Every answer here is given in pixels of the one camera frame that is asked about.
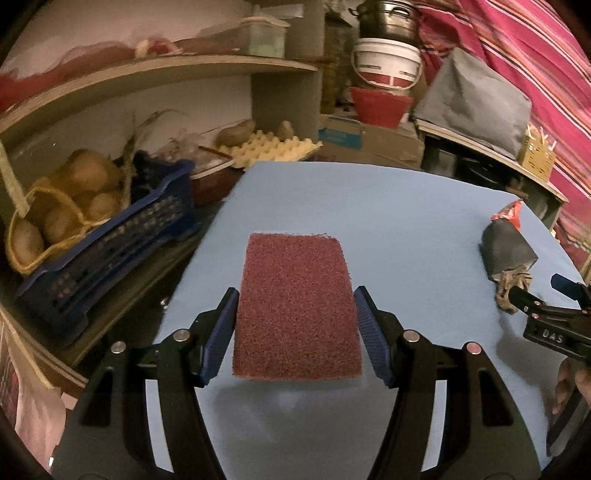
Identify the brown paper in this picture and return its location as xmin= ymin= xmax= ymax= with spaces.
xmin=495 ymin=268 xmax=533 ymax=314

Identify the red plastic tub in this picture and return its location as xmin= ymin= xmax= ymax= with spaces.
xmin=349 ymin=87 xmax=414 ymax=129

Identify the person's right hand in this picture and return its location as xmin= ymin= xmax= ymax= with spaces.
xmin=552 ymin=358 xmax=591 ymax=415

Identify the low wooden shelf unit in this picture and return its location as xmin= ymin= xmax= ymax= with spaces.
xmin=415 ymin=120 xmax=568 ymax=229

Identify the yellow woven basket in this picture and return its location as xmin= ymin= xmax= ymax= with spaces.
xmin=518 ymin=123 xmax=556 ymax=182

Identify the white red plastic bucket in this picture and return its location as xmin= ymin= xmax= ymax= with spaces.
xmin=351 ymin=38 xmax=423 ymax=91

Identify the red wrapper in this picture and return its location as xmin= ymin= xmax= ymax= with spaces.
xmin=490 ymin=200 xmax=524 ymax=233

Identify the tall wall shelf unit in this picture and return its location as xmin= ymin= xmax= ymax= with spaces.
xmin=1 ymin=1 xmax=325 ymax=394

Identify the yellow egg tray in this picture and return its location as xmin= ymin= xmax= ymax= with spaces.
xmin=217 ymin=130 xmax=322 ymax=170

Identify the maroon scouring pad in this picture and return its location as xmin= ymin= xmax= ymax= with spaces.
xmin=232 ymin=233 xmax=363 ymax=381

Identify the pink striped blanket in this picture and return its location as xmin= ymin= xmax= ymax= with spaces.
xmin=417 ymin=0 xmax=590 ymax=268

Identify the cardboard box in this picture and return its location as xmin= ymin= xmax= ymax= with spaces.
xmin=318 ymin=114 xmax=425 ymax=170

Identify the clear plastic food container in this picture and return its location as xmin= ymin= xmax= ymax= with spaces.
xmin=238 ymin=16 xmax=290 ymax=59

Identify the dark blue plastic crate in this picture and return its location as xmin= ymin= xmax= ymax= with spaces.
xmin=17 ymin=151 xmax=199 ymax=342

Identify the black ridged plastic wrapper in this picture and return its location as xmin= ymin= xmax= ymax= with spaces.
xmin=479 ymin=219 xmax=538 ymax=282

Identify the steel cooking pot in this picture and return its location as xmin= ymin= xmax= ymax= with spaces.
xmin=349 ymin=0 xmax=421 ymax=47

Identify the net bag of potatoes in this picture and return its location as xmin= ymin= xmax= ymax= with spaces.
xmin=1 ymin=149 xmax=134 ymax=276

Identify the red lidded container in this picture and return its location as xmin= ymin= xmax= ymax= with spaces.
xmin=190 ymin=145 xmax=243 ymax=207

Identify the grey fabric bag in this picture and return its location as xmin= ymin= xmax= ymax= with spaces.
xmin=413 ymin=48 xmax=532 ymax=160

